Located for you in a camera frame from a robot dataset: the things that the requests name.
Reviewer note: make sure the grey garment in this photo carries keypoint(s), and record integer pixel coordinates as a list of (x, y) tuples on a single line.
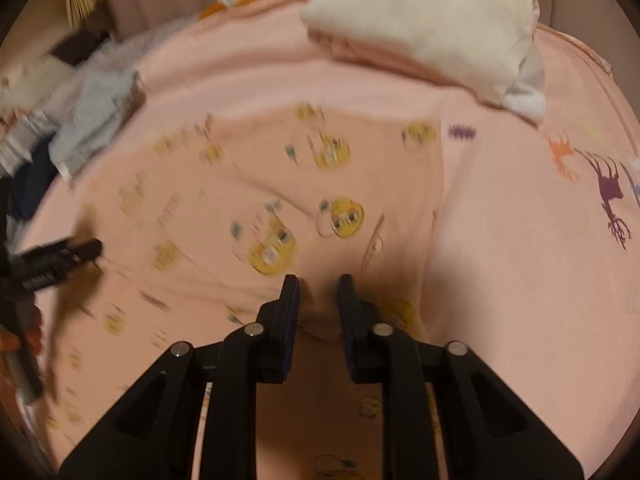
[(95, 115)]

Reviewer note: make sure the pink cartoon print garment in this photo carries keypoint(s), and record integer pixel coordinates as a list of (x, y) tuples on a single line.
[(225, 185)]

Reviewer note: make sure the beige pillow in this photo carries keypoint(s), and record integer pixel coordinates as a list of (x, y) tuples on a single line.
[(35, 82)]

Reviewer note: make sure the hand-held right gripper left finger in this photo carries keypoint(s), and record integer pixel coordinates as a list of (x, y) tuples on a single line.
[(291, 310)]

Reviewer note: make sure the cream folded clothes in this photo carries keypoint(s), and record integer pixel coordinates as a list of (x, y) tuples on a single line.
[(425, 20)]

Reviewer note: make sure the plaid cloth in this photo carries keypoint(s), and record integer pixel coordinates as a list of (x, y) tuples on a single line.
[(20, 140)]

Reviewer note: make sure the folded pink garment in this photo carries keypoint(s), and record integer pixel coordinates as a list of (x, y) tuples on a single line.
[(360, 55)]

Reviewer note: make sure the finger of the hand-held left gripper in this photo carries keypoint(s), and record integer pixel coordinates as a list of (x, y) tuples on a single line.
[(60, 260)]

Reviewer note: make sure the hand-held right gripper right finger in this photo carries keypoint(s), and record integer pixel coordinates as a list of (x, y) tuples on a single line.
[(345, 310)]

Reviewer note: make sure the pale grey blanket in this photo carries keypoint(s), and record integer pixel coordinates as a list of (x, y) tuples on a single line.
[(145, 42)]

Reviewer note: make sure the pink animal print bed sheet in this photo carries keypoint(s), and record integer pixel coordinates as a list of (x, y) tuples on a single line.
[(500, 260)]

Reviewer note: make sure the dark brown cloth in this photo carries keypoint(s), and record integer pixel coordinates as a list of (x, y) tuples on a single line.
[(80, 47)]

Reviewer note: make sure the navy garment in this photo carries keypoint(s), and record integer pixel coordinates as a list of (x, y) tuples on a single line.
[(35, 182)]

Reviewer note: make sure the person's left hand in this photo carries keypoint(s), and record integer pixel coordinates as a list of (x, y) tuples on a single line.
[(31, 332)]

